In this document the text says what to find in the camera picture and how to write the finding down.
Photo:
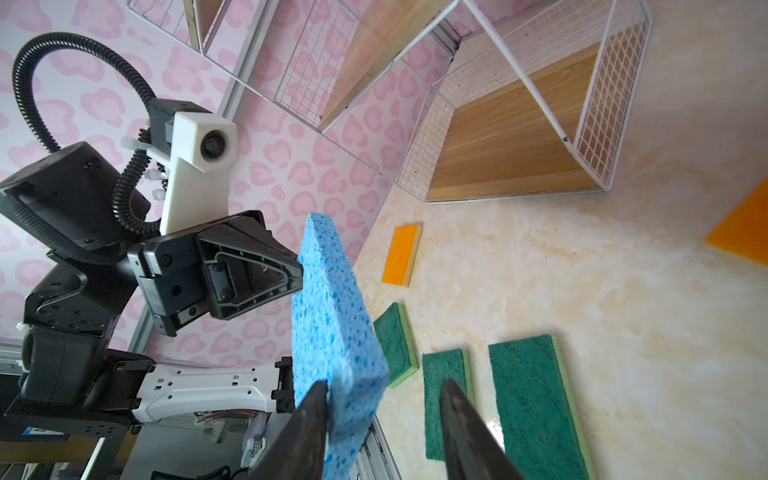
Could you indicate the green scouring pad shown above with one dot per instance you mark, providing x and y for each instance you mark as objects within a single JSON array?
[
  {"x": 394, "y": 334},
  {"x": 542, "y": 432},
  {"x": 443, "y": 373}
]

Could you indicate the green scouring pad upper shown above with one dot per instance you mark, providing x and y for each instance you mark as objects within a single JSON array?
[{"x": 542, "y": 432}]

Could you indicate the orange sponge far left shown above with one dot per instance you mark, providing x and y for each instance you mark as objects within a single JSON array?
[{"x": 401, "y": 255}]

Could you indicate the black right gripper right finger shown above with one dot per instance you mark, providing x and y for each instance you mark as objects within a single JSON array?
[{"x": 471, "y": 452}]

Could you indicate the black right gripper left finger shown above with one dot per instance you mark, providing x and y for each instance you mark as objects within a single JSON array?
[{"x": 299, "y": 450}]

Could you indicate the green scouring pad middle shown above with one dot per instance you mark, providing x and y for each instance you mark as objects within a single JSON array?
[{"x": 443, "y": 373}]

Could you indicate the green scouring pad left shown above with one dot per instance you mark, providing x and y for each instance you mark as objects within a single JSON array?
[{"x": 394, "y": 334}]

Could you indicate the white wire three-tier shelf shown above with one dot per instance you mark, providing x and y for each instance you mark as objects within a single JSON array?
[{"x": 474, "y": 110}]

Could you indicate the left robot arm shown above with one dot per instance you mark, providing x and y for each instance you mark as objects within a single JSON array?
[{"x": 73, "y": 382}]

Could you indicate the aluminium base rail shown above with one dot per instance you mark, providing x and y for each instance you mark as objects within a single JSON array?
[{"x": 374, "y": 460}]

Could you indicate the orange sponge near shelf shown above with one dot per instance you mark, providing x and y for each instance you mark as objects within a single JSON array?
[{"x": 743, "y": 233}]

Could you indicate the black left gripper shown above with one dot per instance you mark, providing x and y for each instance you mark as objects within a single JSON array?
[{"x": 244, "y": 267}]

